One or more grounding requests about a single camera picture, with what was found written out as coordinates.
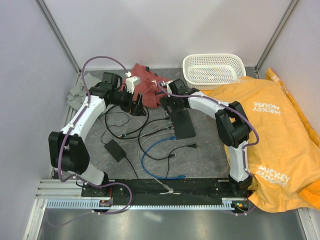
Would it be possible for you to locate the grey cloth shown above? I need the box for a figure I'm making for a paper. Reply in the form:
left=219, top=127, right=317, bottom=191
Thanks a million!
left=66, top=73, right=101, bottom=111

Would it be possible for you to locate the black power adapter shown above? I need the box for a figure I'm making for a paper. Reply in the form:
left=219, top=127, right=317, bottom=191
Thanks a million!
left=104, top=139, right=127, bottom=162

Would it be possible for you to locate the left aluminium frame post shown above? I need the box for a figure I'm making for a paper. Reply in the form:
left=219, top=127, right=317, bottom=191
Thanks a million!
left=35, top=0, right=81, bottom=75

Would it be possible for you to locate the grey ethernet cable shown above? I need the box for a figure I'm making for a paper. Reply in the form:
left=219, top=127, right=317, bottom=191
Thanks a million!
left=119, top=123, right=174, bottom=193

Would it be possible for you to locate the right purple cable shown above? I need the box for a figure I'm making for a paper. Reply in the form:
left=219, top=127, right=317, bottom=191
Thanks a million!
left=158, top=81, right=260, bottom=216

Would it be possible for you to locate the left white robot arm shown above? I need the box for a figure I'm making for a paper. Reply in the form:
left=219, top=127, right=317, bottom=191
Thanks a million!
left=48, top=72, right=147, bottom=197

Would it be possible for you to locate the white slotted cable duct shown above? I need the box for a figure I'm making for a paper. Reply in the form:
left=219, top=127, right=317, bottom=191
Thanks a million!
left=45, top=198, right=236, bottom=211

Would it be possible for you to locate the aluminium rail left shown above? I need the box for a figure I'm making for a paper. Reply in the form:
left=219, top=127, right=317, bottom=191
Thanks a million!
left=48, top=72, right=85, bottom=179

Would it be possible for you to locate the red cloth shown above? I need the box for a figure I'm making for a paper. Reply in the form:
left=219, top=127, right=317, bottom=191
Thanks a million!
left=130, top=63, right=170, bottom=109

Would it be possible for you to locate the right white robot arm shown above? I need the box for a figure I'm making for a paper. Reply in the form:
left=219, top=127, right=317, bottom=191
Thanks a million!
left=158, top=79, right=253, bottom=197

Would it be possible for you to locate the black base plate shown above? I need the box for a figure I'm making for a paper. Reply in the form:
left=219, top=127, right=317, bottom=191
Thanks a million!
left=77, top=177, right=251, bottom=206

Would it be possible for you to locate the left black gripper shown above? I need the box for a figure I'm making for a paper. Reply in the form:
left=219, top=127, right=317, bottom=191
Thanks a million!
left=109, top=86, right=146, bottom=117

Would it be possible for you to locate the black ethernet cable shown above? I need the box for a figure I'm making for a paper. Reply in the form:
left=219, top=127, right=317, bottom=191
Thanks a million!
left=101, top=104, right=177, bottom=161

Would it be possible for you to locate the white plastic basket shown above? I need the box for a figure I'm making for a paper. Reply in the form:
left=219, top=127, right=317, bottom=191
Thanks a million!
left=182, top=53, right=247, bottom=90

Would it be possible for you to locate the aluminium frame post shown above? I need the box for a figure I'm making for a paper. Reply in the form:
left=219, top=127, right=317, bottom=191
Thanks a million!
left=254, top=0, right=300, bottom=75
left=35, top=0, right=81, bottom=75

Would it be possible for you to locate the orange Mickey Mouse blanket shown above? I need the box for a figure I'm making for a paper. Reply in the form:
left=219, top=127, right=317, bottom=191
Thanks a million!
left=205, top=69, right=320, bottom=213

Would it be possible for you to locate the right aluminium frame post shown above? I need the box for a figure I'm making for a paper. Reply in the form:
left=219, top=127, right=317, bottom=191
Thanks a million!
left=254, top=0, right=300, bottom=75

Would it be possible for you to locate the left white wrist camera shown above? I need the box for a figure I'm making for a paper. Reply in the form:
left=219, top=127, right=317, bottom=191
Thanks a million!
left=125, top=71, right=141, bottom=94

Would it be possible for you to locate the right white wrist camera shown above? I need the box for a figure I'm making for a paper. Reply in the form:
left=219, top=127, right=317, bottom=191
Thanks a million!
left=159, top=80, right=173, bottom=96

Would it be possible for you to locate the black network switch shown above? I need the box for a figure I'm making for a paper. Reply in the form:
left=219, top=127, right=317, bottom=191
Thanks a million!
left=170, top=110, right=196, bottom=140

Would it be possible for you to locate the blue ethernet cable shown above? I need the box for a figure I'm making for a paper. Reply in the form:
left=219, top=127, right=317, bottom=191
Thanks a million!
left=141, top=136, right=187, bottom=181

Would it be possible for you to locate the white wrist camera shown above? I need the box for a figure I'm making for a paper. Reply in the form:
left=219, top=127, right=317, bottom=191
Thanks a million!
left=159, top=80, right=173, bottom=96
left=125, top=71, right=141, bottom=94

